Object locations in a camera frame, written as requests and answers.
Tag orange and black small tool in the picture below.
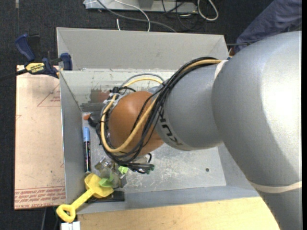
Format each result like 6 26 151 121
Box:
82 113 99 129

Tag brown cardboard board red print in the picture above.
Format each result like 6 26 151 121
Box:
13 65 67 210

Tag black cylinder on white bracket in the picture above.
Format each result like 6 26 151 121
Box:
128 161 154 174

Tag blue and black marker pen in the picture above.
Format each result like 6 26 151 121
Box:
82 126 93 173

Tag yellow toy shovel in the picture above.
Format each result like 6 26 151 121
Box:
56 172 115 224

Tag grey metal bin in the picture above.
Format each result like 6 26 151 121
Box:
56 27 263 216

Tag person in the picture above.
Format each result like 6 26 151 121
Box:
234 0 302 54

